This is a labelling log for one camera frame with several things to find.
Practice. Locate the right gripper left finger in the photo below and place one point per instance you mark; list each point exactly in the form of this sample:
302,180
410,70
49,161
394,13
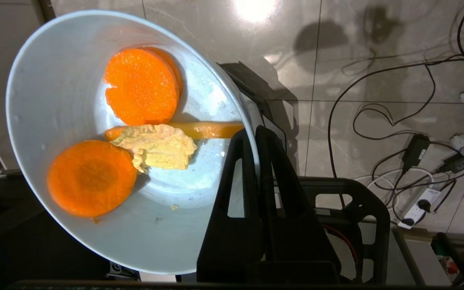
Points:
238,237

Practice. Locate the black plastic crate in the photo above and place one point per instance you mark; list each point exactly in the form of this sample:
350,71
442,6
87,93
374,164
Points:
361,209

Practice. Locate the white round dish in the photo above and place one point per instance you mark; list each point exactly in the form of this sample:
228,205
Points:
75,100

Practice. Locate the round carrot slice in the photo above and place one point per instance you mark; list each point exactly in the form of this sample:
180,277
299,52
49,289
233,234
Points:
141,86
91,179

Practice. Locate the black power adapter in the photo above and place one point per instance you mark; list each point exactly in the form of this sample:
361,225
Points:
455,163
415,150

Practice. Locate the white power strip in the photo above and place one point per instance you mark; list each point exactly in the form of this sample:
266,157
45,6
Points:
419,207

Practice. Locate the pale cabbage leaf piece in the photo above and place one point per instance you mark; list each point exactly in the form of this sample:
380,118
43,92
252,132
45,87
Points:
159,147

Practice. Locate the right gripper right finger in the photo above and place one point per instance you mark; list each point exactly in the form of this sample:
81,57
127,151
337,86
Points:
292,237

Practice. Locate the long carrot strip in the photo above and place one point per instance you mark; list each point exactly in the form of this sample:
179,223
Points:
212,129

